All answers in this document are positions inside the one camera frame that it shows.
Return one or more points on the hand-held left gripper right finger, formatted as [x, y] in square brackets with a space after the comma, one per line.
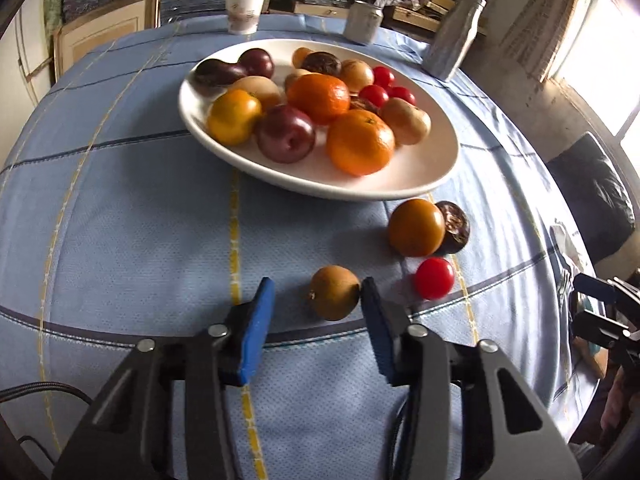
[380, 330]

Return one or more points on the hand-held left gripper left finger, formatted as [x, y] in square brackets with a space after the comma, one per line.
[257, 330]

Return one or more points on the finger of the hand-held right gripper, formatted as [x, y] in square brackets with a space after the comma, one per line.
[595, 330]
[595, 288]

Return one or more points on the brown longan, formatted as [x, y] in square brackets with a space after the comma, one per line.
[335, 292]

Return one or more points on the red cherry tomato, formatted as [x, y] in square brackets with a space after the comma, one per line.
[373, 95]
[434, 277]
[402, 95]
[383, 76]

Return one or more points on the orange tomato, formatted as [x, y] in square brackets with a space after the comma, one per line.
[234, 116]
[416, 227]

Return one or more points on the dark brown water chestnut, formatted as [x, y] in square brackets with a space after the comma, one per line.
[215, 72]
[457, 226]
[362, 105]
[321, 64]

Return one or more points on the white plate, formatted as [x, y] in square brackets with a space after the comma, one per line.
[425, 170]

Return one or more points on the orange mandarin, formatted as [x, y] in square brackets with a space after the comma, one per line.
[318, 97]
[360, 141]

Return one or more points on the dark red plum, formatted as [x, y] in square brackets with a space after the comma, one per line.
[286, 133]
[256, 62]

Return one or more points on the striped pepino melon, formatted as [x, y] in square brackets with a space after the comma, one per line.
[356, 75]
[300, 56]

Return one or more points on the person's right hand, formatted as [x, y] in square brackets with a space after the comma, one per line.
[622, 400]

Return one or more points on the blue checked tablecloth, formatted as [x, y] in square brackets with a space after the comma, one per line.
[125, 235]

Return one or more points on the bright window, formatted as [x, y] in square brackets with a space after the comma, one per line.
[600, 45]

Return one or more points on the silver metal bottle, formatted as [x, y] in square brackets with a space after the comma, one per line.
[452, 40]

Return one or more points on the white drink can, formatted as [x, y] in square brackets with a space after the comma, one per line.
[362, 22]

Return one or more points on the white paper cup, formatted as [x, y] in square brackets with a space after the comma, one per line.
[245, 12]

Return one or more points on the wooden framed picture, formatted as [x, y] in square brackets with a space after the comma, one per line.
[100, 35]

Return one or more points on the green patterned board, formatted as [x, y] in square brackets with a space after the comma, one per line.
[52, 2]

